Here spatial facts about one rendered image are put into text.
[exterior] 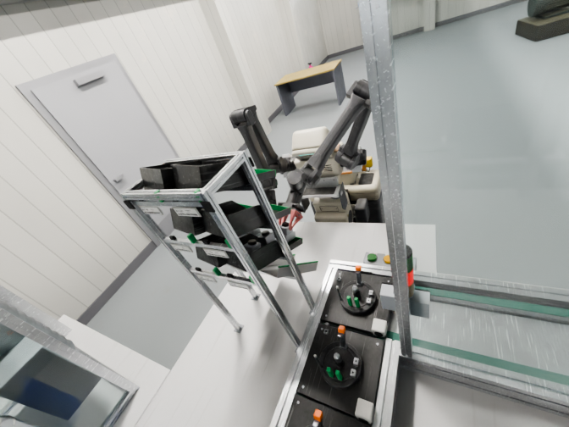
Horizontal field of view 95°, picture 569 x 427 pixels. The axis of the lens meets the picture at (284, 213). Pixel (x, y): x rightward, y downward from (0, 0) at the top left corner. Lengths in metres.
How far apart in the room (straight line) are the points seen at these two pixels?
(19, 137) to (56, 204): 0.67
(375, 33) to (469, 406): 1.01
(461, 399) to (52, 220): 3.45
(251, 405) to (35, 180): 2.94
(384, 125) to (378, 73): 0.07
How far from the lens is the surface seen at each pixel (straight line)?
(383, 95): 0.41
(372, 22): 0.40
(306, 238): 1.55
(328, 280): 1.21
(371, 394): 0.98
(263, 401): 1.18
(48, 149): 3.57
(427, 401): 1.09
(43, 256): 3.52
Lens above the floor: 1.91
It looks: 36 degrees down
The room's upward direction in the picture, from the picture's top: 23 degrees counter-clockwise
